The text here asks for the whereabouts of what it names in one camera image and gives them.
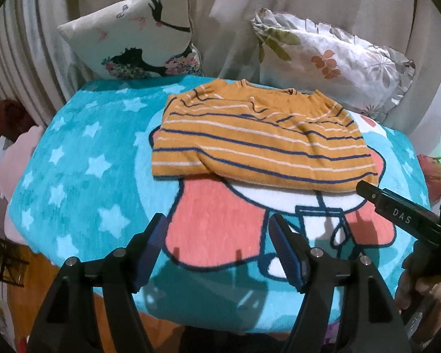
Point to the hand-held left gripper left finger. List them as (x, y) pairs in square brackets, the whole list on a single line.
[(153, 244)]

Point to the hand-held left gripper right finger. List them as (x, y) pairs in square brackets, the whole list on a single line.
[(288, 255)]

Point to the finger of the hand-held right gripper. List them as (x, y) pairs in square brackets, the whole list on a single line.
[(400, 213)]

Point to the orange striped sweater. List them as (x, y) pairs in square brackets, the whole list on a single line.
[(257, 147)]

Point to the person's right hand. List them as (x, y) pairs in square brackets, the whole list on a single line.
[(426, 288)]

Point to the red patterned cloth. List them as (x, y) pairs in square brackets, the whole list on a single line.
[(430, 176)]

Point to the turquoise star printed blanket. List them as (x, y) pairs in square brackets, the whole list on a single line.
[(81, 191)]

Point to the black metal rack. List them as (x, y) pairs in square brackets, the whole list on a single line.
[(5, 264)]

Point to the pink cloth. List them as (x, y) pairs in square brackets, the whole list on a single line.
[(14, 161)]

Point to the white floral leaf pillow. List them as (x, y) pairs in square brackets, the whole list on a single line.
[(327, 62)]

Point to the dark red cloth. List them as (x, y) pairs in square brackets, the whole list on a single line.
[(13, 117)]

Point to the white figure print pillow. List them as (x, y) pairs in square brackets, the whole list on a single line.
[(139, 36)]

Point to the grey striped curtain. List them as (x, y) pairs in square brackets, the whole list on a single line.
[(25, 55)]

